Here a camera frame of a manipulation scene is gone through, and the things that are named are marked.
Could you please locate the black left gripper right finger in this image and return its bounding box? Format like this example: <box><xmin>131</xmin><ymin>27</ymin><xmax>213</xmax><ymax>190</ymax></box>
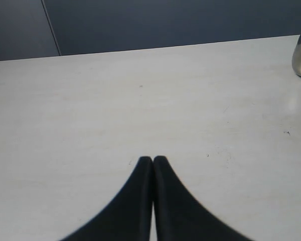
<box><xmin>154</xmin><ymin>156</ymin><xmax>249</xmax><ymax>240</ymax></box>

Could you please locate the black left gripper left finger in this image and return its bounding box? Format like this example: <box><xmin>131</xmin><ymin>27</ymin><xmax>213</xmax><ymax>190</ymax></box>
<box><xmin>63</xmin><ymin>156</ymin><xmax>152</xmax><ymax>240</ymax></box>

